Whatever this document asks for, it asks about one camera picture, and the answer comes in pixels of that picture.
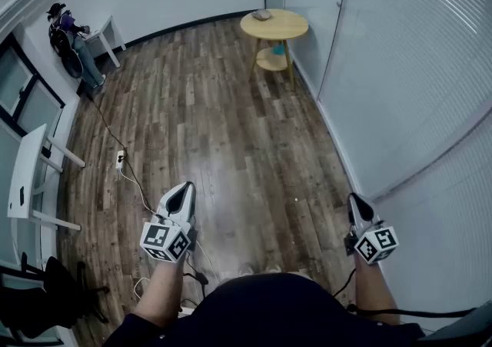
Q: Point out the black office chair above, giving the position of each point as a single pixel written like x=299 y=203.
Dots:
x=54 y=291

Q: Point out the small white desk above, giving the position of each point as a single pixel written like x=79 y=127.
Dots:
x=102 y=32

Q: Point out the white power strip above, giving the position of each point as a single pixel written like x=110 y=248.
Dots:
x=120 y=159

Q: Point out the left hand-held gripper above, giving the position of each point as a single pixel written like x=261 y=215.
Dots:
x=165 y=239

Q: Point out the person's right forearm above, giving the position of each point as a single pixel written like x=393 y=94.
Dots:
x=374 y=291

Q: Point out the white desk with slim legs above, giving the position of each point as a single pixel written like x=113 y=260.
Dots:
x=25 y=176

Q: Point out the person's dark shirt torso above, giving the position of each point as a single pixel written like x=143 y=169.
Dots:
x=269 y=314

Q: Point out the black window frame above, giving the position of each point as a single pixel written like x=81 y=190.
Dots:
x=32 y=80

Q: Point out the grey shoulder bag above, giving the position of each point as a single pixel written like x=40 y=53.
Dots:
x=461 y=330

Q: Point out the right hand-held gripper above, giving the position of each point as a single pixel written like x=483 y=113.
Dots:
x=378 y=245

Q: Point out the teal object on shelf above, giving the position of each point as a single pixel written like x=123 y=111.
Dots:
x=277 y=50

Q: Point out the round wooden side table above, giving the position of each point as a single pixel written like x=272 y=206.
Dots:
x=282 y=26

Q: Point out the person's left forearm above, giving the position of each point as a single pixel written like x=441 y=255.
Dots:
x=161 y=291

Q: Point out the beige glasses case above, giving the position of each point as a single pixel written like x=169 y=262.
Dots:
x=262 y=14

